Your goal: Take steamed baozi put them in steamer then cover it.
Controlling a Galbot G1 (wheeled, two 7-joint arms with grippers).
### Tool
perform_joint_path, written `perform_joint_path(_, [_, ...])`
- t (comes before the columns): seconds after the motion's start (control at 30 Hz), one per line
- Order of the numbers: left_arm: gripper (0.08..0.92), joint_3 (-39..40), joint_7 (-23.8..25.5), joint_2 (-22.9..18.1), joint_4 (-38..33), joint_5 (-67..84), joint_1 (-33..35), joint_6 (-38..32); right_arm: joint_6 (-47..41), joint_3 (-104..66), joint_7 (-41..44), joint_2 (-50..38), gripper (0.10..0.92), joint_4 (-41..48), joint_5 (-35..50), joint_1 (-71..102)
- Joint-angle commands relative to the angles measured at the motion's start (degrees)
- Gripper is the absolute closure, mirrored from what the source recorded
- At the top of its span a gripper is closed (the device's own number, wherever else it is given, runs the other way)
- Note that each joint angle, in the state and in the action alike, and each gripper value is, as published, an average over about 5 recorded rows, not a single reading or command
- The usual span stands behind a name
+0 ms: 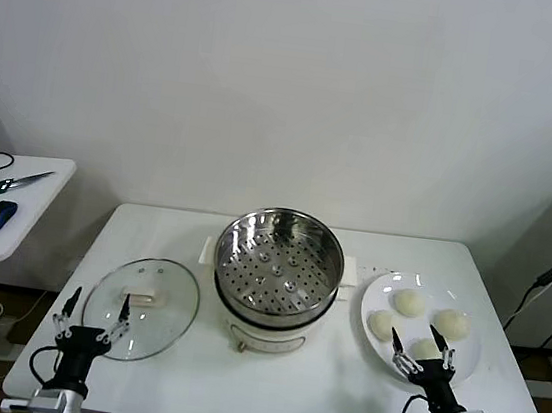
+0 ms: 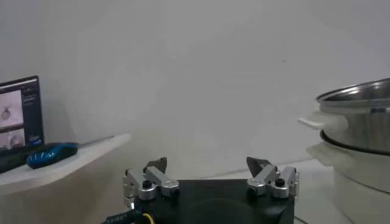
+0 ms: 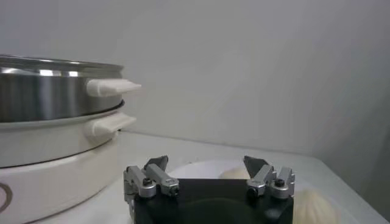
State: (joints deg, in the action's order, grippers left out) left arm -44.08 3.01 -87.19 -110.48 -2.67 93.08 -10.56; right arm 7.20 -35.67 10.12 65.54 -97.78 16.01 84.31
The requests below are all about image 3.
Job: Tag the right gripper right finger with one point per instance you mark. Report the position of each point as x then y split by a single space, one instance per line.
262 178

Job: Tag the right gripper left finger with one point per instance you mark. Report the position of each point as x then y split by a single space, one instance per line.
161 179

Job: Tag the white steamed baozi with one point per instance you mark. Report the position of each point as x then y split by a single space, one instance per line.
233 174
314 208

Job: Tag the stainless steel steamer basket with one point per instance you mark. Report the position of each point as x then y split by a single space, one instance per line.
45 94

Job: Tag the white round plate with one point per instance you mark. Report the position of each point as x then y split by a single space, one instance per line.
198 169

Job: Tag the white electric cooker base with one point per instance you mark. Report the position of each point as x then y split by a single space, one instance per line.
45 179

